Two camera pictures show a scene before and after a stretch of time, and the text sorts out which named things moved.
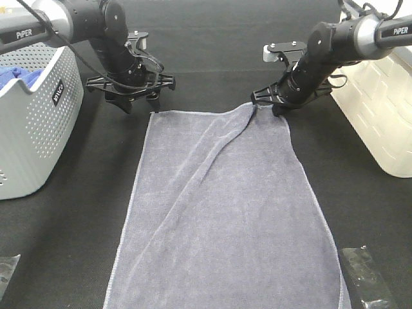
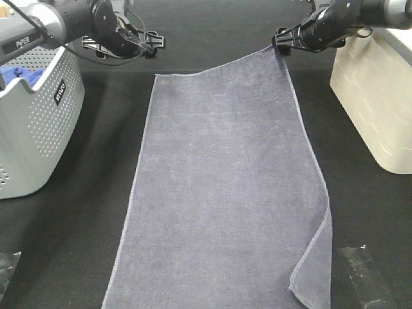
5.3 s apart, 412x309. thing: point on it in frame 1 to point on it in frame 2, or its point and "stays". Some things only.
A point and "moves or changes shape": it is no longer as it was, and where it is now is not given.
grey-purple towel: (224, 215) moves or changes shape
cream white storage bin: (376, 98) stays
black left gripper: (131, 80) to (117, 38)
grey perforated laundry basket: (38, 129) stays
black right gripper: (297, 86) to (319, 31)
